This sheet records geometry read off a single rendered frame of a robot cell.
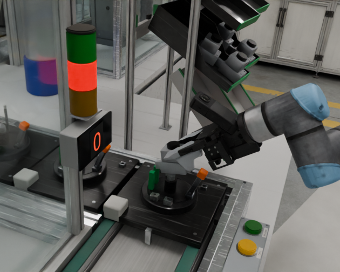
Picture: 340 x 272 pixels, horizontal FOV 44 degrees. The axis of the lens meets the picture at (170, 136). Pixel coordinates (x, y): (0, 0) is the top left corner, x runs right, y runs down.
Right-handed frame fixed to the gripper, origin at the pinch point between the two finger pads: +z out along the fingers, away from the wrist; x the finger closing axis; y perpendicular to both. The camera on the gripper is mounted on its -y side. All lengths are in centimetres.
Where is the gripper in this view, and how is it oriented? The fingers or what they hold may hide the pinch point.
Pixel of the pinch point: (171, 149)
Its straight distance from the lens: 97.6
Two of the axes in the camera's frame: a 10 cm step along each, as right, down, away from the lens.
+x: 3.6, -4.4, 8.2
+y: 5.1, 8.3, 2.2
